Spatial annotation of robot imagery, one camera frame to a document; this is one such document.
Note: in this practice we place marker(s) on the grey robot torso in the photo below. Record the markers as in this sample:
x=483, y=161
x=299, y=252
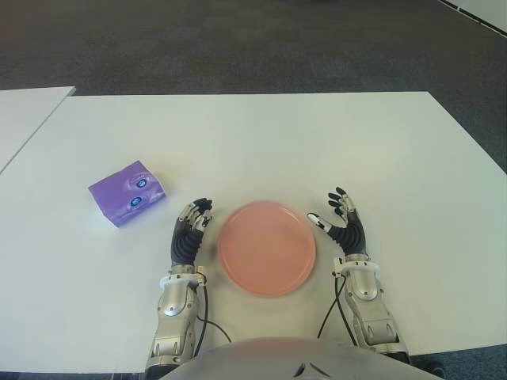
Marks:
x=277, y=356

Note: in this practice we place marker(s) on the white table corner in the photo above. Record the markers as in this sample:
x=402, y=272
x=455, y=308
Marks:
x=483, y=12

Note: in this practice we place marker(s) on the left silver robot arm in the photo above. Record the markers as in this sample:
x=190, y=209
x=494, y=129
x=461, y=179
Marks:
x=174, y=301

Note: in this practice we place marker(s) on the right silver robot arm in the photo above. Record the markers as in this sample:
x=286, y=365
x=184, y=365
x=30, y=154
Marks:
x=364, y=285

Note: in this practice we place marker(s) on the white side table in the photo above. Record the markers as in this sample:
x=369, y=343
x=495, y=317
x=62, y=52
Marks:
x=24, y=115

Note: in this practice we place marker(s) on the pink round plate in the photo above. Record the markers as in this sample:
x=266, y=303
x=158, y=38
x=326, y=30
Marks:
x=267, y=249

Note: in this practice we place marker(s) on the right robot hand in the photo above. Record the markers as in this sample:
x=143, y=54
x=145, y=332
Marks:
x=352, y=237

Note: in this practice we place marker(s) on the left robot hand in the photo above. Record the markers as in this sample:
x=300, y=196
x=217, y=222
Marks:
x=186, y=241

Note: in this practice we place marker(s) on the black rounded floor object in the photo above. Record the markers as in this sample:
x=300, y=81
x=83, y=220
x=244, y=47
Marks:
x=429, y=366

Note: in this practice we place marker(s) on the purple tissue paper pack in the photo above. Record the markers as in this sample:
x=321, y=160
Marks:
x=119, y=198

